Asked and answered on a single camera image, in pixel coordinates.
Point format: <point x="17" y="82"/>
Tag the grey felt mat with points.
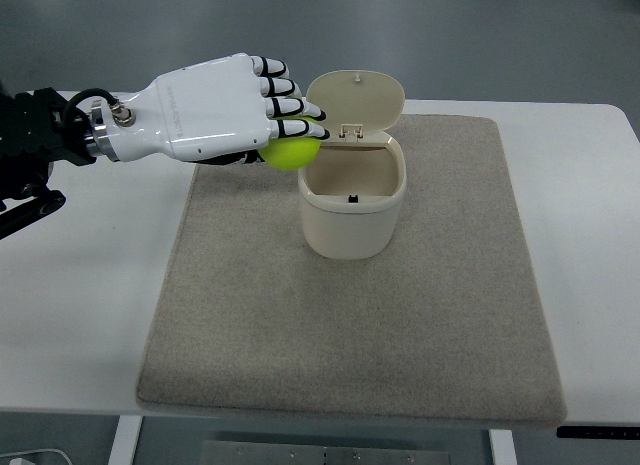
<point x="445" y="324"/>

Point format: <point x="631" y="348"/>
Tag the grey metal base plate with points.
<point x="228" y="452"/>

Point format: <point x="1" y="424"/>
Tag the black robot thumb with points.
<point x="245" y="157"/>

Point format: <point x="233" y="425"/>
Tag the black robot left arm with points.
<point x="38" y="129"/>

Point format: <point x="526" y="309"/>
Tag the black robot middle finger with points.
<point x="283" y="107"/>

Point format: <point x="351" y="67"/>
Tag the white table leg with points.
<point x="125" y="442"/>
<point x="502" y="447"/>

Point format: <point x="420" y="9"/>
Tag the white table leg left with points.
<point x="125" y="442"/>

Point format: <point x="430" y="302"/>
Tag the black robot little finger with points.
<point x="271" y="68"/>

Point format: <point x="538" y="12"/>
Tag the beige bin with open lid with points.
<point x="352" y="192"/>

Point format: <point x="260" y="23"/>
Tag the yellow-green tennis ball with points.
<point x="290" y="153"/>

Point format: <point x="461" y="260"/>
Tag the black table control panel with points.
<point x="628" y="433"/>

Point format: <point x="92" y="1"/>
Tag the white table leg right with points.
<point x="502" y="447"/>

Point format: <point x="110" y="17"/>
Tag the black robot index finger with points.
<point x="292" y="128"/>

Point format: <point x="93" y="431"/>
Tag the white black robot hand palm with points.
<point x="192" y="114"/>

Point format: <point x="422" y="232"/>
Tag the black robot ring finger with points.
<point x="275" y="87"/>

